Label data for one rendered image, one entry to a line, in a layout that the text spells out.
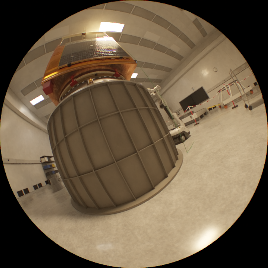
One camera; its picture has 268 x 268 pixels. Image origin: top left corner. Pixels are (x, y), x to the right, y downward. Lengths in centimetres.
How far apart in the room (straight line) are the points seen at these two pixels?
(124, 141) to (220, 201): 80
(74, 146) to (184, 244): 98
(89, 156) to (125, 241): 66
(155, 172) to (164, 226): 51
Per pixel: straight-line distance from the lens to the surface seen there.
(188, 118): 577
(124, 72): 182
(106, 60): 166
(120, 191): 78
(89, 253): 70
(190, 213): 58
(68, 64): 165
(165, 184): 83
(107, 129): 72
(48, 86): 147
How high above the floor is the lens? 49
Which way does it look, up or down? 5 degrees up
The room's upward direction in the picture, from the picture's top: 24 degrees counter-clockwise
